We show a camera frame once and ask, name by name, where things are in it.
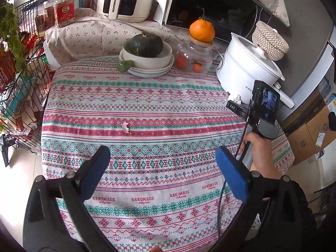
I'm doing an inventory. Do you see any person's right hand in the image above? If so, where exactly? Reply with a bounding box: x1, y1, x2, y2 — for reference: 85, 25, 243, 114
241, 132, 282, 179

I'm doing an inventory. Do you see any dark green pumpkin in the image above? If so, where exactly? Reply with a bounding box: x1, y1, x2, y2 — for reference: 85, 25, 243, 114
123, 31, 164, 58

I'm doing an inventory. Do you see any bunch of green herbs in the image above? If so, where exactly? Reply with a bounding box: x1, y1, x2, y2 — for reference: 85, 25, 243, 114
0, 2, 27, 76

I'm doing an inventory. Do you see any small green leaf piece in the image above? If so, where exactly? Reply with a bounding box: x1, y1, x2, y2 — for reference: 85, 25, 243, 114
117, 59, 135, 73

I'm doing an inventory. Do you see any blue white box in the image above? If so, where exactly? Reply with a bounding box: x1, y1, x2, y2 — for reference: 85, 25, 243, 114
316, 76, 336, 106

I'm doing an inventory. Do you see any patterned red green tablecloth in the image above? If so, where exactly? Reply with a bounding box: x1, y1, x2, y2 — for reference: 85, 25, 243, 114
41, 55, 296, 252

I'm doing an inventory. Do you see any black wire rack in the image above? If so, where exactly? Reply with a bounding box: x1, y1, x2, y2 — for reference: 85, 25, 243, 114
0, 0, 53, 153

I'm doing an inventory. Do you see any person's right forearm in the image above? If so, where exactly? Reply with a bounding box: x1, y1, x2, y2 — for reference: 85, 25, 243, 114
252, 176, 319, 252

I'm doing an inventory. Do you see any cardboard box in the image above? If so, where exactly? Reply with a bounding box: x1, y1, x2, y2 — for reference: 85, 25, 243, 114
285, 104, 336, 166

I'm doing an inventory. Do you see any red label jar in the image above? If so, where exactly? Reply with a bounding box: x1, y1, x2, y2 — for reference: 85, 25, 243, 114
54, 0, 76, 28

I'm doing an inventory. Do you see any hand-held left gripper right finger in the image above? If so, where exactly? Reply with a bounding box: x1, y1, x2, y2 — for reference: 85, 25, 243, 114
210, 146, 292, 252

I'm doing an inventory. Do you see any stack of white bowls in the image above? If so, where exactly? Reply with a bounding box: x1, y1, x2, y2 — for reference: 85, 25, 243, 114
119, 43, 175, 79

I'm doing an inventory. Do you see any glass jar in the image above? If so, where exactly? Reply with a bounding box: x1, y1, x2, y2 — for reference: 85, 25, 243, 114
173, 35, 224, 73

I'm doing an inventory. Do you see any brown spice jar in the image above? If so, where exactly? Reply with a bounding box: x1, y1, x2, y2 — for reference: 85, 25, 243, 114
43, 1, 57, 30

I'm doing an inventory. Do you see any large orange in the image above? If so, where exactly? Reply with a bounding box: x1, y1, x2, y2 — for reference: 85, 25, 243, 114
189, 9, 215, 42

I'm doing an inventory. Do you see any woven rope basket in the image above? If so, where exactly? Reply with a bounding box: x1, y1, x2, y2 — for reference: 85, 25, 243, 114
252, 20, 290, 61

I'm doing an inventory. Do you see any white electric cooking pot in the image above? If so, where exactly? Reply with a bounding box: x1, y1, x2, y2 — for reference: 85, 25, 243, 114
216, 32, 294, 109

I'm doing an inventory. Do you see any dark grey refrigerator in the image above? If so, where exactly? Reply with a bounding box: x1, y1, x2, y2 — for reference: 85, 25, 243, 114
276, 4, 336, 122

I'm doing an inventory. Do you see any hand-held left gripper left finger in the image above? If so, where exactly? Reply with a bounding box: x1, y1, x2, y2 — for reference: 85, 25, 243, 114
23, 145, 116, 252

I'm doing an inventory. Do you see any small floral cloth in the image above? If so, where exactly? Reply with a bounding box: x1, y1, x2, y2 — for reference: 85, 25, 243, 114
45, 7, 196, 67

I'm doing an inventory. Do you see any black cable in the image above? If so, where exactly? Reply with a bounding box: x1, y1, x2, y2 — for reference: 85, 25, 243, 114
217, 102, 255, 242

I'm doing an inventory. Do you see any black microwave oven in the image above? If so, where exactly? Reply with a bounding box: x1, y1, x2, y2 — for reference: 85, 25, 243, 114
162, 0, 266, 46

